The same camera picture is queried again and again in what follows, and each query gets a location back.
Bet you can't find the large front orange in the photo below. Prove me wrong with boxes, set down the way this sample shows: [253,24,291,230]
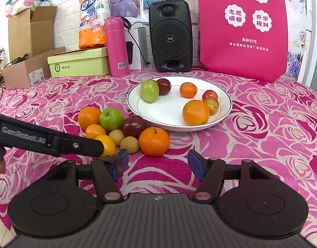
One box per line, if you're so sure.
[182,100,209,126]

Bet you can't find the pink fabric bag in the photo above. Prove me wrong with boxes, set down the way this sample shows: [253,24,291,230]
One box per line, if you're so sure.
[199,0,288,82]

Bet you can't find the dark red plum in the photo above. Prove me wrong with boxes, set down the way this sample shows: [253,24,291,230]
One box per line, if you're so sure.
[156,78,171,96]

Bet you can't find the small tangerine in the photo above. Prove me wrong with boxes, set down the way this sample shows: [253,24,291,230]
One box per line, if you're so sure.
[179,82,198,99]

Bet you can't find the small mandarin orange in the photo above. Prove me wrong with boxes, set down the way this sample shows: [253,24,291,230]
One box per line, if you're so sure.
[85,124,106,139]

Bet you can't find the pink thermos bottle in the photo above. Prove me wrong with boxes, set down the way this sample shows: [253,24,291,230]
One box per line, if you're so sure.
[104,17,129,77]

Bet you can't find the yellow orange kumquat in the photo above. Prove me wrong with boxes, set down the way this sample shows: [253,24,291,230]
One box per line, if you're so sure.
[95,135,116,157]

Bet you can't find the tan longan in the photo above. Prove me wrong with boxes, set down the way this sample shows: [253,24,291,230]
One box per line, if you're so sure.
[109,129,125,147]
[120,136,139,154]

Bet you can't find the green shoe box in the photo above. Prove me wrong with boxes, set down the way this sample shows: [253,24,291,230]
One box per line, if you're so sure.
[47,47,110,78]

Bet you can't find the orange with stem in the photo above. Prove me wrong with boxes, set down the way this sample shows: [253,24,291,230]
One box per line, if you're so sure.
[138,127,170,157]

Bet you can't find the large orange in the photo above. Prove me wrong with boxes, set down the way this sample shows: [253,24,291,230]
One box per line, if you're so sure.
[77,107,101,130]
[182,100,209,126]

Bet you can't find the tall open cardboard box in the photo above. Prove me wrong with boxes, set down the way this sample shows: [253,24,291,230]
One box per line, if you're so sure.
[8,6,57,60]

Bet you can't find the reddish yellow small fruit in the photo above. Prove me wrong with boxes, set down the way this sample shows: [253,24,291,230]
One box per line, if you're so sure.
[204,97,220,116]

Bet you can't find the bedding poster purple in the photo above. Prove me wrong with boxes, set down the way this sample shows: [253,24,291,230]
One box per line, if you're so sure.
[95,0,141,20]

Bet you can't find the pale green apple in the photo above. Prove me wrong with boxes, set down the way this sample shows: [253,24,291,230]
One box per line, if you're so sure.
[141,80,159,103]

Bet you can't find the dark purple plum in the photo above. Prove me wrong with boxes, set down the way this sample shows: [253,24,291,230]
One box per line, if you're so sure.
[122,116,147,139]

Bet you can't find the red orange small tomato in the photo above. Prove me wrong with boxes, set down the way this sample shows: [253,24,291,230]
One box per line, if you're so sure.
[202,90,218,101]

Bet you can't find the pink rose tablecloth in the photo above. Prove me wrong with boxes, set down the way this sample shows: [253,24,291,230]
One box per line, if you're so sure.
[0,67,317,246]

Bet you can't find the small brown cardboard box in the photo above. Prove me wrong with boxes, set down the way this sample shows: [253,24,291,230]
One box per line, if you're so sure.
[2,47,66,89]

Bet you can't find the bright green apple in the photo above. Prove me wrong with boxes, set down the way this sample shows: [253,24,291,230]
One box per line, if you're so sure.
[99,107,124,132]

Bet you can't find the white box behind thermos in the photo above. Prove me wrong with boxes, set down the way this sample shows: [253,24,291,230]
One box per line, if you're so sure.
[125,27,149,70]

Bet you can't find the black speaker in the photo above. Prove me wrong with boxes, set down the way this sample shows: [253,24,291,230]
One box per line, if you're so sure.
[149,0,193,72]

